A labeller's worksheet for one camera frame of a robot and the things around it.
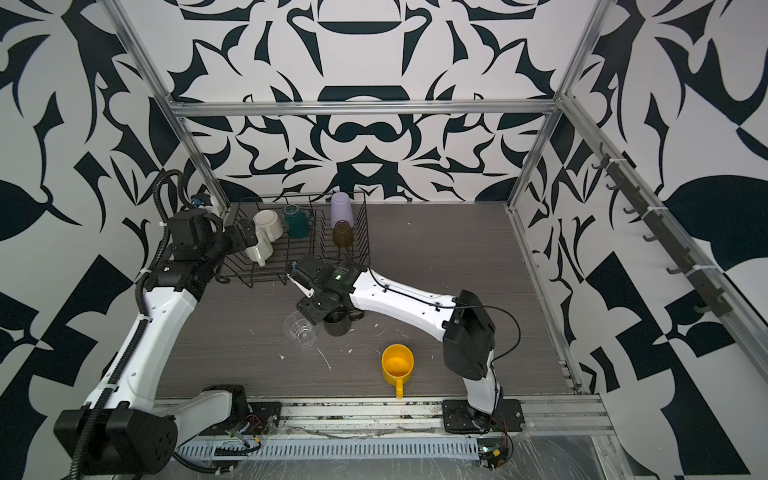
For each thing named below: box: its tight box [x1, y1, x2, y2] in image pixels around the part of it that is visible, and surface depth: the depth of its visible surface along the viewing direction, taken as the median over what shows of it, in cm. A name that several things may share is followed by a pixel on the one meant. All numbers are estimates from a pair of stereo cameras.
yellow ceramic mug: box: [381, 344, 415, 400], surface depth 77 cm
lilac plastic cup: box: [330, 191, 354, 228], surface depth 105 cm
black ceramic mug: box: [324, 309, 365, 337], surface depth 89 cm
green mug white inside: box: [283, 204, 314, 240], surface depth 106 cm
